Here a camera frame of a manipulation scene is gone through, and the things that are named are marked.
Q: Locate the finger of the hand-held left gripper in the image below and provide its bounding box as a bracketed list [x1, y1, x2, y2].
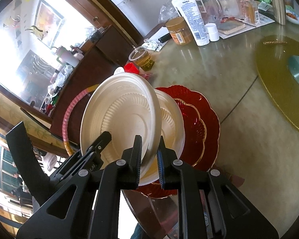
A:
[85, 131, 112, 160]

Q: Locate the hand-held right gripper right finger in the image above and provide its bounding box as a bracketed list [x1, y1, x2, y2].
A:
[157, 136, 279, 239]

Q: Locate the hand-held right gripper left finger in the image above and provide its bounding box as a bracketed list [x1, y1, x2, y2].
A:
[16, 135, 143, 239]

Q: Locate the cream disposable bowl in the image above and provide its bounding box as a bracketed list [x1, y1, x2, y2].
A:
[153, 90, 185, 160]
[80, 73, 163, 186]

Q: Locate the red plate with round sticker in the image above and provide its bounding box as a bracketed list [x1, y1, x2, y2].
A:
[173, 98, 207, 166]

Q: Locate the red plate with gold print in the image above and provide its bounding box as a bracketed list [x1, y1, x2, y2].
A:
[130, 85, 221, 198]

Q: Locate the pink and yellow hoop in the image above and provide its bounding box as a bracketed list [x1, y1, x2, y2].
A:
[62, 84, 100, 158]

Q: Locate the dark wooden sideboard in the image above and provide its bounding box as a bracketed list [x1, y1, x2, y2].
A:
[50, 25, 145, 140]

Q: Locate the red-capped bottle lying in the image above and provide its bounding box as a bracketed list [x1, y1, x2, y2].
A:
[123, 63, 152, 80]

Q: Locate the white and pink tumbler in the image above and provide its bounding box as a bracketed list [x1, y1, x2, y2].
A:
[55, 46, 80, 68]

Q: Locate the clear plastic cup of tea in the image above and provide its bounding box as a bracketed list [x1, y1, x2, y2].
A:
[129, 46, 155, 71]

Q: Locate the clear small packet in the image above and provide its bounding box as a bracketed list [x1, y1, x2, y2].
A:
[143, 38, 165, 51]

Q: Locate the framed painting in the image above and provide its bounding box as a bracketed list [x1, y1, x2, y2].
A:
[32, 0, 65, 49]

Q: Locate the amber jar with gold lid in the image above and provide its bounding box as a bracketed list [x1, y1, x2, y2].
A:
[165, 17, 194, 45]

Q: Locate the small white jar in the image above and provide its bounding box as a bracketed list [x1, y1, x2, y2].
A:
[205, 23, 220, 42]

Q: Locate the white lotion bottle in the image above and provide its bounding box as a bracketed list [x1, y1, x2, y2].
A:
[171, 0, 210, 46]

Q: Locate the worn book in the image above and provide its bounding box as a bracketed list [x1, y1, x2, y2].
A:
[218, 20, 247, 36]

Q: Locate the clear glass pitcher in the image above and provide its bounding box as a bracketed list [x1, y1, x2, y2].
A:
[189, 0, 226, 25]

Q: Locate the printed paper leaflet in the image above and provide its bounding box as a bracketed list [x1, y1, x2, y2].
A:
[219, 14, 276, 40]

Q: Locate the small amber liquor bottle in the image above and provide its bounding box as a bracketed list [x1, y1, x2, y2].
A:
[240, 0, 261, 25]

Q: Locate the patterned plate with food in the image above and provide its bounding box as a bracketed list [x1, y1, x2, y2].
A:
[285, 6, 299, 25]

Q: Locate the stainless steel thermos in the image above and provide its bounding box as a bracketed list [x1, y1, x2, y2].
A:
[267, 0, 287, 26]

